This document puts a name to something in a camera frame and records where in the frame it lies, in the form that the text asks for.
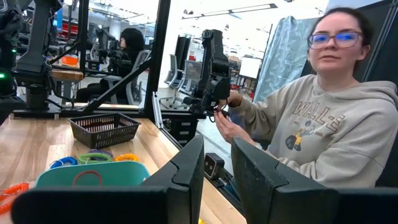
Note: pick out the black plastic basket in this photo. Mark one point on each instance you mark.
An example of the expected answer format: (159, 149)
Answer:
(102, 133)

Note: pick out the white board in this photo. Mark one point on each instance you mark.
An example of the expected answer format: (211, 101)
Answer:
(249, 67)

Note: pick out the blue-grey patterned curtain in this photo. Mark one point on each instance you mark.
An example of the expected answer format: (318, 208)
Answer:
(280, 62)

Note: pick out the background black robot arm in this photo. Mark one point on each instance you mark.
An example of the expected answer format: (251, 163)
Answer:
(109, 53)

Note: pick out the grey office chair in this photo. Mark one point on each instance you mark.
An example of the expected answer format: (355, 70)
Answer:
(191, 77)
(172, 71)

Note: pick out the blue spiral wrist coil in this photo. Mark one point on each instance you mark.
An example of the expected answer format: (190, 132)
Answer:
(63, 160)

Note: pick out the black aluminium table frame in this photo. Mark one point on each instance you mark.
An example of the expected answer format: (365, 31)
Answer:
(157, 62)

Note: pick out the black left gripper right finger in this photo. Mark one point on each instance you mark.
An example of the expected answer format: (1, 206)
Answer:
(267, 193)

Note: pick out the red-orange spiral wrist coil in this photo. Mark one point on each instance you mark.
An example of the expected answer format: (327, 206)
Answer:
(15, 188)

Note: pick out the person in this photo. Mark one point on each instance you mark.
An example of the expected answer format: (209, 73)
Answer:
(130, 43)
(326, 124)

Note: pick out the amber spiral wrist coil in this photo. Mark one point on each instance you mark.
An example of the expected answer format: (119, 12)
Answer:
(126, 157)

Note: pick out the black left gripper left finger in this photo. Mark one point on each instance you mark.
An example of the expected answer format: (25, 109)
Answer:
(174, 199)

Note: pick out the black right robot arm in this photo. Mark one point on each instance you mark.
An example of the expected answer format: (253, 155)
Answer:
(34, 56)

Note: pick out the black table-level camera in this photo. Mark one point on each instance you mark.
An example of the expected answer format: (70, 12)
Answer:
(213, 165)

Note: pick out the teal plastic bin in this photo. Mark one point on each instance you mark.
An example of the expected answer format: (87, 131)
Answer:
(124, 174)

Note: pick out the purple spiral wrist coil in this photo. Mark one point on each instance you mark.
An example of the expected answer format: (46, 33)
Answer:
(102, 152)

